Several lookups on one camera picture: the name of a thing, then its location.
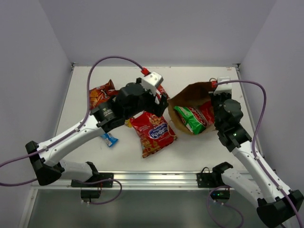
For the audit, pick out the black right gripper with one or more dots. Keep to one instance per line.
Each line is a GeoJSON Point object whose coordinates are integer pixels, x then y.
{"type": "Point", "coordinates": [214, 97]}

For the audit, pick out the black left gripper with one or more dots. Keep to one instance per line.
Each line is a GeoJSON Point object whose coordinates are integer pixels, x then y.
{"type": "Point", "coordinates": [155, 100]}

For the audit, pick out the dark red white snack bag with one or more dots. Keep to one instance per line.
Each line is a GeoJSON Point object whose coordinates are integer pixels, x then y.
{"type": "Point", "coordinates": [160, 92]}

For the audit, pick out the red snack bag with vegetables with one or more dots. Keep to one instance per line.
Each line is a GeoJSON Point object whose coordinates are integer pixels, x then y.
{"type": "Point", "coordinates": [207, 111]}

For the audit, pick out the brown paper bag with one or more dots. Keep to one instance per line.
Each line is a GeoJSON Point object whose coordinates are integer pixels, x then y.
{"type": "Point", "coordinates": [192, 95]}

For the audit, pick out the green white Chuba snack bag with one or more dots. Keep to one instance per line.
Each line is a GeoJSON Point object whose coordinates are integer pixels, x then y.
{"type": "Point", "coordinates": [192, 118]}

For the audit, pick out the red candy bag blue label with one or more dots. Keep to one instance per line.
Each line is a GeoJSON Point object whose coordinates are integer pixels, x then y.
{"type": "Point", "coordinates": [154, 132]}

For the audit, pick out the yellow M&M's candy packet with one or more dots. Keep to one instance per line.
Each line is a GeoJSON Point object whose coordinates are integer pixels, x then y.
{"type": "Point", "coordinates": [128, 123]}

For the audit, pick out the orange Doritos chip bag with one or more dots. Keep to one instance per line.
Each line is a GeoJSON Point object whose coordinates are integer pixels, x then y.
{"type": "Point", "coordinates": [102, 94]}

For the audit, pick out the blue white candy bar wrapper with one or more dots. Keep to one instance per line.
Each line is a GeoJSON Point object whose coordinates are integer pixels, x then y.
{"type": "Point", "coordinates": [109, 139]}

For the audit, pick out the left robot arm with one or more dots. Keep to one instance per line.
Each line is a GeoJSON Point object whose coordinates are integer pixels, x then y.
{"type": "Point", "coordinates": [47, 157]}

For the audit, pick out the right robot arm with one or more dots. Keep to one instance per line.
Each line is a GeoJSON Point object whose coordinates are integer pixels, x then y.
{"type": "Point", "coordinates": [274, 201]}

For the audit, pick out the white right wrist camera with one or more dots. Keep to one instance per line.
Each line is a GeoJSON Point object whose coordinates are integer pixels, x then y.
{"type": "Point", "coordinates": [221, 85]}

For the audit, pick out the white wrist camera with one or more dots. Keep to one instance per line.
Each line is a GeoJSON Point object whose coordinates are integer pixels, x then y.
{"type": "Point", "coordinates": [221, 85]}
{"type": "Point", "coordinates": [151, 82]}

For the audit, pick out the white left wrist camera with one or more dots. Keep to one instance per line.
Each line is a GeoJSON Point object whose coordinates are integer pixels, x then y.
{"type": "Point", "coordinates": [151, 82]}

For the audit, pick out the aluminium mounting rail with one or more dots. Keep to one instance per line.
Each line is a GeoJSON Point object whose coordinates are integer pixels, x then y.
{"type": "Point", "coordinates": [144, 180]}

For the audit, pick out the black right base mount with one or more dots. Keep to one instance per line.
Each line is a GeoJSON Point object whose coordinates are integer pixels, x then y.
{"type": "Point", "coordinates": [207, 179]}

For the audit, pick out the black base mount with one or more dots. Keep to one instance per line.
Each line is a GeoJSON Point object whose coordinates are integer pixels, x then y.
{"type": "Point", "coordinates": [207, 179]}
{"type": "Point", "coordinates": [91, 190]}

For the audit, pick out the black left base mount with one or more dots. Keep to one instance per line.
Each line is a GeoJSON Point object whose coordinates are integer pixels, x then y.
{"type": "Point", "coordinates": [91, 190]}

